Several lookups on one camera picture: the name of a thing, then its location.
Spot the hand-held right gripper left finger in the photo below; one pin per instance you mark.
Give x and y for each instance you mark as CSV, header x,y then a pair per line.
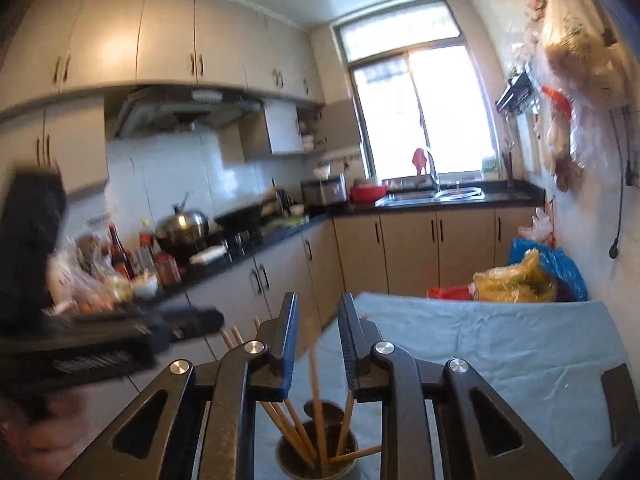
x,y
287,355

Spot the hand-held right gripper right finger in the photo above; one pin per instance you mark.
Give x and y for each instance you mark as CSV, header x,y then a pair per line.
x,y
346,350

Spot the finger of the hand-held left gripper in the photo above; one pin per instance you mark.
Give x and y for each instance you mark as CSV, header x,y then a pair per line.
x,y
197,321

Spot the bundle of wooden chopsticks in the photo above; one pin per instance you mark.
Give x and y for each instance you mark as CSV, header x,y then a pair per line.
x,y
316,410

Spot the dark grey chopstick holder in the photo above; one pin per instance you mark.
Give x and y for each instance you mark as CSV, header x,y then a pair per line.
x,y
336,412

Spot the person's left hand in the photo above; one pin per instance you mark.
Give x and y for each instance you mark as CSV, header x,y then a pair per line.
x,y
60,430

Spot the red sauce jar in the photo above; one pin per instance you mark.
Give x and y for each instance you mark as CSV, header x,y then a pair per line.
x,y
167,270

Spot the small white bowl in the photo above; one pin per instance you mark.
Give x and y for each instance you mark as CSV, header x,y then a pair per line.
x,y
145,286

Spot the white plate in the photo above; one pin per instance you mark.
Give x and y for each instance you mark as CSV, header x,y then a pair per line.
x,y
209,256

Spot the yellow capped oil bottle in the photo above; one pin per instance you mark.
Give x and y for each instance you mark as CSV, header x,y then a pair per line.
x,y
147,250

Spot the gas stove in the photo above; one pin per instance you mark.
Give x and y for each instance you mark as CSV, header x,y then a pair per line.
x,y
240,240

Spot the steel lidded pot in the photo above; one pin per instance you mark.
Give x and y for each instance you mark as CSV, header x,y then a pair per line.
x,y
182,230

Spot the dark sauce bottle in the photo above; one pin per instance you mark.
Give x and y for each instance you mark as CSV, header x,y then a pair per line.
x,y
119,255

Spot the black wok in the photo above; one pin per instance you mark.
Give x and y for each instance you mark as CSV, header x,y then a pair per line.
x,y
242,215

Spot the red plastic bag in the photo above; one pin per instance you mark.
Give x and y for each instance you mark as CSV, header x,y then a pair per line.
x,y
450,292

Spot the beige base cabinets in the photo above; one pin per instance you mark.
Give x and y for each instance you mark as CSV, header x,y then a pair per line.
x,y
410,245

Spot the light blue tablecloth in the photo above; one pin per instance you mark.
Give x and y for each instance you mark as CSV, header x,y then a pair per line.
x,y
475,340

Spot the steel kettle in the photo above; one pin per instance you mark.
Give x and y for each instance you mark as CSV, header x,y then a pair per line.
x,y
281,197

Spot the red basin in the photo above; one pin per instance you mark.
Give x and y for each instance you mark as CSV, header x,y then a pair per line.
x,y
367,193

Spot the silver rice cooker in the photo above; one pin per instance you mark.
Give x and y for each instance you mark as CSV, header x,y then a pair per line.
x,y
325,191

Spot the steel kitchen sink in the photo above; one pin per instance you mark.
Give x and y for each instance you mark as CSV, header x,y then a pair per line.
x,y
440,196

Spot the yellow plastic bag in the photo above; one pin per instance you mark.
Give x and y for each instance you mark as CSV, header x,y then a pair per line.
x,y
515,282

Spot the chrome sink faucet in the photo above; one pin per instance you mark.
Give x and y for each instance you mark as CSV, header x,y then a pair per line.
x,y
434,170

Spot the red cloth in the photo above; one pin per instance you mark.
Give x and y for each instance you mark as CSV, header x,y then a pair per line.
x,y
419,159

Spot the steel range hood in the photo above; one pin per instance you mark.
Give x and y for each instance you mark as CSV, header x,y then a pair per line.
x,y
185,110

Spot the open shelf cabinet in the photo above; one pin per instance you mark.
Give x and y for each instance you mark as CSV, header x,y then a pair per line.
x,y
285,127

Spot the black kitchen countertop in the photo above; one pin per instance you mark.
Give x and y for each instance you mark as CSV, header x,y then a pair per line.
x,y
510,195

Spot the small white plastic bag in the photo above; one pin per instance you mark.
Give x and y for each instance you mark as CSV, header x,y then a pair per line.
x,y
537,227

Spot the green box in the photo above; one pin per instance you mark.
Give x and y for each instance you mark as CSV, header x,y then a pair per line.
x,y
490,169

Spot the blue plastic bag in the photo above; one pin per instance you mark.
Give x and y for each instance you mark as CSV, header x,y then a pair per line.
x,y
565,265

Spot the dark chopsticks cluster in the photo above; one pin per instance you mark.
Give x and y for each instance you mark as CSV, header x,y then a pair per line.
x,y
508,160

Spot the kitchen window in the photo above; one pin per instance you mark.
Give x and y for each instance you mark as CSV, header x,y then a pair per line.
x,y
425,110

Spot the black smartphone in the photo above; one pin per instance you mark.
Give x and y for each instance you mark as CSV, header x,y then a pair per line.
x,y
617,405

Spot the hanging brown bag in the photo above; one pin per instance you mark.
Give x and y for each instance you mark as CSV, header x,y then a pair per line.
x,y
567,175

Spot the hanging white plastic bag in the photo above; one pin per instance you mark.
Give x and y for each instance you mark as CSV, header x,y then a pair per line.
x,y
555,140

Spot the hanging clear food bag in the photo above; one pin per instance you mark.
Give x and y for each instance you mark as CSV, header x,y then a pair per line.
x,y
580,55

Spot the white wall cabinets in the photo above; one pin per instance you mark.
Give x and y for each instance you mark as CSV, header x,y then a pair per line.
x,y
165,35

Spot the black wall rack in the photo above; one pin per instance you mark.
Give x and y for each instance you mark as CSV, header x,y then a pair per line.
x,y
515,92

